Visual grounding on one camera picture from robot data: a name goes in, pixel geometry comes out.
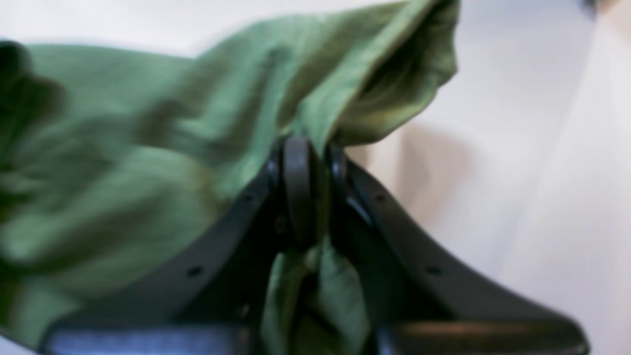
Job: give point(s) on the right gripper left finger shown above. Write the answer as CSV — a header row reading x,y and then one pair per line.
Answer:
x,y
208,299

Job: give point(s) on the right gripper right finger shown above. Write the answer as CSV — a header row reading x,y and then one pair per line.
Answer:
x,y
421,299

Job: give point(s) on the green t-shirt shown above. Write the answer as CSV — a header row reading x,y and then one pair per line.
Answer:
x,y
113,161

